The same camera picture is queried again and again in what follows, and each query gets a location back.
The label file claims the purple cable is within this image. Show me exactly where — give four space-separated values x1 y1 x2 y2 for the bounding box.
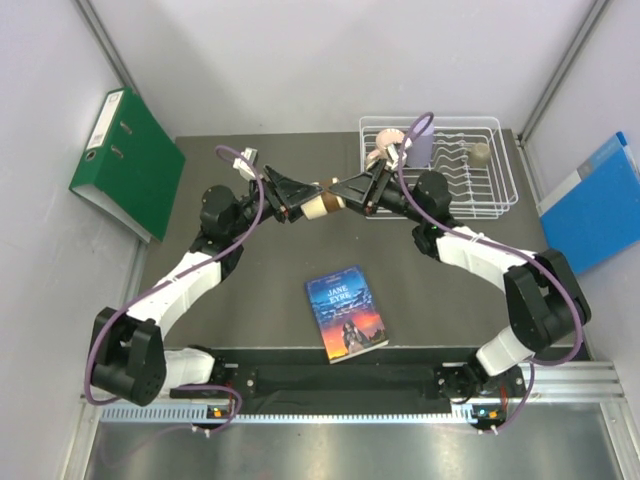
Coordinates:
82 144 266 437
397 111 585 435

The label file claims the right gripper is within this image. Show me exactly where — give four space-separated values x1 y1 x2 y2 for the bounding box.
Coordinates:
329 159 427 225

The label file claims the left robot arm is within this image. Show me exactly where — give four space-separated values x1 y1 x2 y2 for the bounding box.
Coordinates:
85 167 323 406

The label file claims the small grey-beige cup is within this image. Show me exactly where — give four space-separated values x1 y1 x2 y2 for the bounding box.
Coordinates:
467 142 492 169

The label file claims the lilac cup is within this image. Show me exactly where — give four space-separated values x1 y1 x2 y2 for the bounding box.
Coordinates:
406 122 434 169

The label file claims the white wire dish rack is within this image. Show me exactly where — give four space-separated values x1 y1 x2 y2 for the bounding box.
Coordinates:
358 115 520 221

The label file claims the white slotted cable duct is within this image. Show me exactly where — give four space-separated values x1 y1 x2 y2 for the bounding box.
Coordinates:
100 402 499 425

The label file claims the blue folder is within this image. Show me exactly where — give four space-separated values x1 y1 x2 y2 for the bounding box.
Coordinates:
537 131 639 274

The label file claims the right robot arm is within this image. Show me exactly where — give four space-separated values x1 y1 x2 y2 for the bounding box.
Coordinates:
328 161 592 396

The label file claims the aluminium frame rail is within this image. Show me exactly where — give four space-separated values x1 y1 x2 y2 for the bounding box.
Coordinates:
90 359 621 407

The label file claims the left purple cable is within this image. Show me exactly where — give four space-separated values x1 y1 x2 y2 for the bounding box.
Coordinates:
82 144 266 437

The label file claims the green lever arch binder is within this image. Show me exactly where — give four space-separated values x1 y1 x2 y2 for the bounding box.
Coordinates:
69 88 185 243

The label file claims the cream and brown cup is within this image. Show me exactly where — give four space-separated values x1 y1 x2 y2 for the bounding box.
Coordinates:
301 177 346 220

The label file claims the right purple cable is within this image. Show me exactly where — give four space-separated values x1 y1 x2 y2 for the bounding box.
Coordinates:
397 111 585 435

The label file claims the pink mug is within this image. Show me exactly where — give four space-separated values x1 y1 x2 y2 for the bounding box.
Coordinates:
365 128 405 171

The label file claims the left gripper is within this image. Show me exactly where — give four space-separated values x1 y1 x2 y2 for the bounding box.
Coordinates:
228 164 324 239

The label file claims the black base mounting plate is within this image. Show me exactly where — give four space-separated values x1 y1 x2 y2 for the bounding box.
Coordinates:
168 362 532 414

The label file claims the Jane Eyre book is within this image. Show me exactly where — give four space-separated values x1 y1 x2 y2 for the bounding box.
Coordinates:
305 265 389 364

